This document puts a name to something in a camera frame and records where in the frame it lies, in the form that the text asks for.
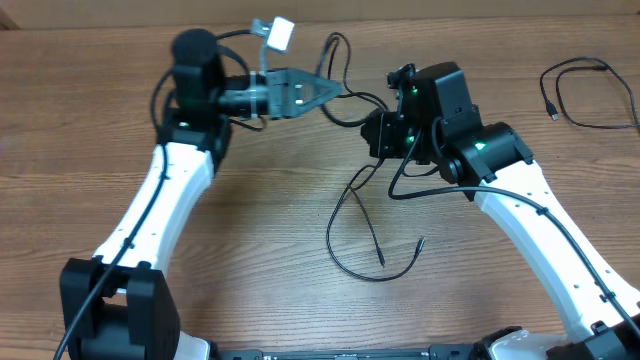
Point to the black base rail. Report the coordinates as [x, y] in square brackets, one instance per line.
[433, 352]

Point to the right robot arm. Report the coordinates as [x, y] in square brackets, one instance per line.
[435, 122]

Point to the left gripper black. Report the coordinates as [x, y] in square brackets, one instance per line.
[281, 107]

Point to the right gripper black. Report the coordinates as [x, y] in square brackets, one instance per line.
[382, 137]

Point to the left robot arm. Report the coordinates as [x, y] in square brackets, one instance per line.
[117, 304]

